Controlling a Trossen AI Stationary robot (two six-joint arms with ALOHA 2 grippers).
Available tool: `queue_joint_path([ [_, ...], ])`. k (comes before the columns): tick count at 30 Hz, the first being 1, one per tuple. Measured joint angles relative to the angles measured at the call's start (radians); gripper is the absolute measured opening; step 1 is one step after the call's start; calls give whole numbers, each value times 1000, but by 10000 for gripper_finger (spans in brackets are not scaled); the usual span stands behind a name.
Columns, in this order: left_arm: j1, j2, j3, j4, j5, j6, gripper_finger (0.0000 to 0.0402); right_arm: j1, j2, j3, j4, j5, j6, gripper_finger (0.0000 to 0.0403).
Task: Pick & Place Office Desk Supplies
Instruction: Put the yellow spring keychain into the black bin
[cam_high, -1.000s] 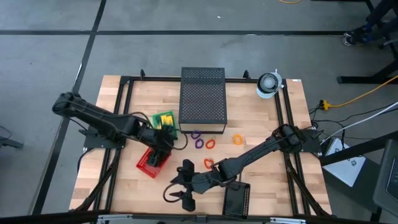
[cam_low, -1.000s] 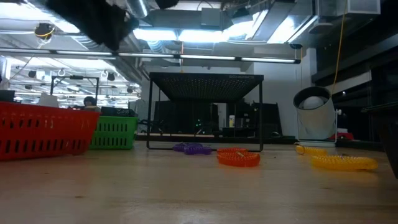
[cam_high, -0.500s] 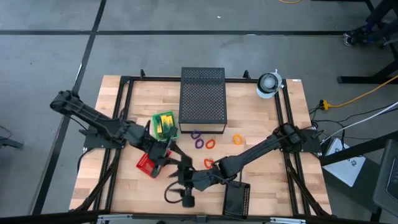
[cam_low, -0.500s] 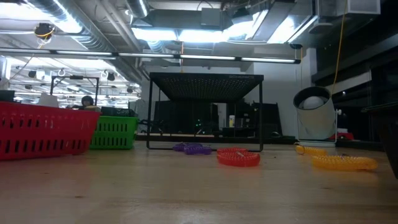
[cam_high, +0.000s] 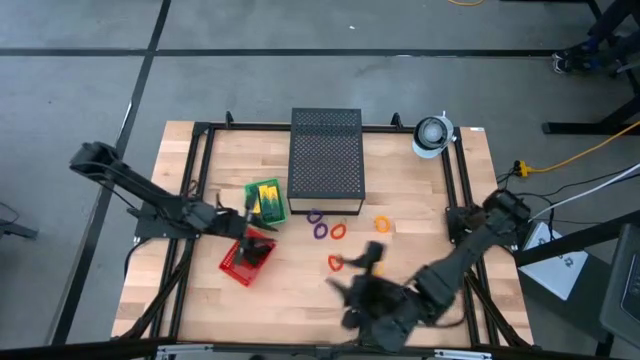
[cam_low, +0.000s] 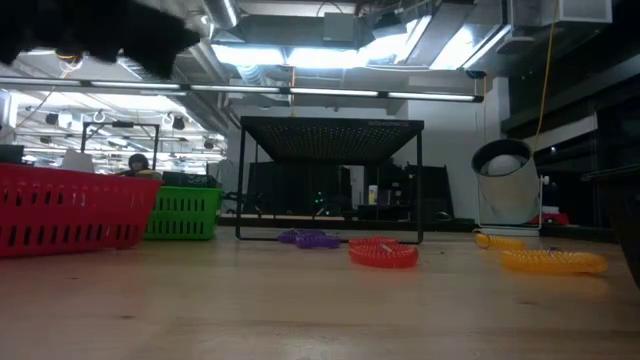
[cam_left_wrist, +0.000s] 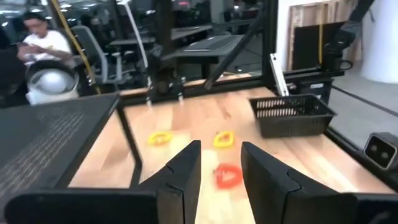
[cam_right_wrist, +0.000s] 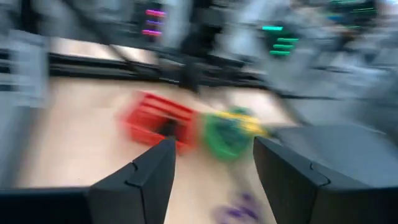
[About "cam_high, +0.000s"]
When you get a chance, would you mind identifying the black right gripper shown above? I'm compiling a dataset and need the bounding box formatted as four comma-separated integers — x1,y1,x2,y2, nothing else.
324,241,427,352

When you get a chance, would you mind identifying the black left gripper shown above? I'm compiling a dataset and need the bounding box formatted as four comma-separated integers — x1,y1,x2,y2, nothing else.
211,184,280,266

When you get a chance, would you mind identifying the green plastic basket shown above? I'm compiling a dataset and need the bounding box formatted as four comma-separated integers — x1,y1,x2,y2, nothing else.
243,178,289,226

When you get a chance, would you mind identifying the red plastic basket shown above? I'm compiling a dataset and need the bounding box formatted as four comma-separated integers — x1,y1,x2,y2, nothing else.
218,227,278,289

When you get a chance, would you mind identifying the black desk beam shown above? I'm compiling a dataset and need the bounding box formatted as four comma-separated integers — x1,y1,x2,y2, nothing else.
512,208,640,269

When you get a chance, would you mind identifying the black perforated metal shelf riser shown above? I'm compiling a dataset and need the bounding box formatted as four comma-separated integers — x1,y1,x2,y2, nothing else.
285,107,366,217

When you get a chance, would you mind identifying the white box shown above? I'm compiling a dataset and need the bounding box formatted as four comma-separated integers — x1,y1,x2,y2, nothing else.
517,221,590,302

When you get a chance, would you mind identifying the black crossbeam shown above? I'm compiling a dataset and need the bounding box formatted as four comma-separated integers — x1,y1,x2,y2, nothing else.
0,337,640,360

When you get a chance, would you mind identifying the grey chair foot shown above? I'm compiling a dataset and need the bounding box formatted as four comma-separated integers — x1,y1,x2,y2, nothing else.
0,199,40,242

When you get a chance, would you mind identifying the dark grey monitor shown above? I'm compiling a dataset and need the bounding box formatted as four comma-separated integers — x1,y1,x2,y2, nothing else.
598,223,640,346

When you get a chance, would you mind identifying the person's leg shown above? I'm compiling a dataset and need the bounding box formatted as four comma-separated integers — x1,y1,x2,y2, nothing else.
594,27,640,71
589,0,640,51

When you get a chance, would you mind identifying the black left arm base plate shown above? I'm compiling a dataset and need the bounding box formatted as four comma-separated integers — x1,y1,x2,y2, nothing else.
133,199,209,242

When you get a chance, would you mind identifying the black aluminium table frame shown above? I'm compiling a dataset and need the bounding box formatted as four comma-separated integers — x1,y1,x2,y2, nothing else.
112,110,534,350

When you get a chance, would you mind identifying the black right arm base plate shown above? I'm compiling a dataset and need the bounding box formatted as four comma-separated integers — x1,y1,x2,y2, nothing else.
445,205,516,246

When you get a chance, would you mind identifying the black cable bundle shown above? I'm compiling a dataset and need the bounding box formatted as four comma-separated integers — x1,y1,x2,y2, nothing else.
497,167,640,237

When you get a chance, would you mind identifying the white cable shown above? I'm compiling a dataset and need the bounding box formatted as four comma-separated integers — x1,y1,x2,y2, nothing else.
527,162,640,224

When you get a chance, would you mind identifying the black desk leg frame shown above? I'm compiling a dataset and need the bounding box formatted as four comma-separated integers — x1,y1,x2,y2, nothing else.
542,0,640,137

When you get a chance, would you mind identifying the yellow extension cable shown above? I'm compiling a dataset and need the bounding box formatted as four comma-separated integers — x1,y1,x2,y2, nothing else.
514,119,640,179

